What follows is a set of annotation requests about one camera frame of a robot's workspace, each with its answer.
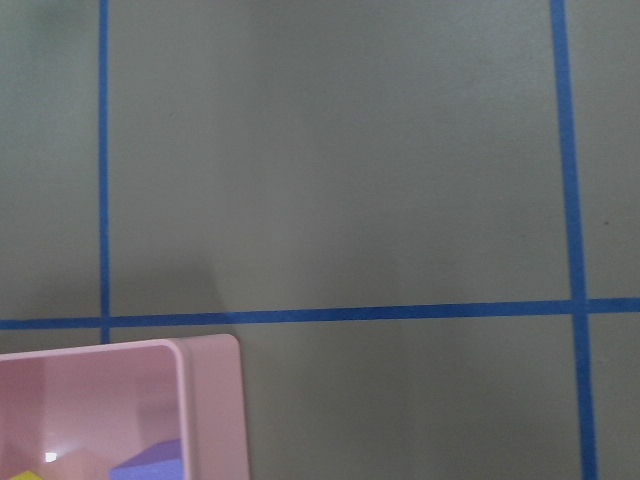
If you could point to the purple foam cube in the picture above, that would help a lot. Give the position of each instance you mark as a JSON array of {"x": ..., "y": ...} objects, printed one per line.
[{"x": 161, "y": 461}]

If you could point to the yellow foam cube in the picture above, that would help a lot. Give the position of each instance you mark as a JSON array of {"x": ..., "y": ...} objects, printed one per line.
[{"x": 26, "y": 475}]

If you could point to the pink plastic bin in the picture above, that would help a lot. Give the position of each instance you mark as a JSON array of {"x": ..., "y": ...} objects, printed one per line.
[{"x": 76, "y": 413}]

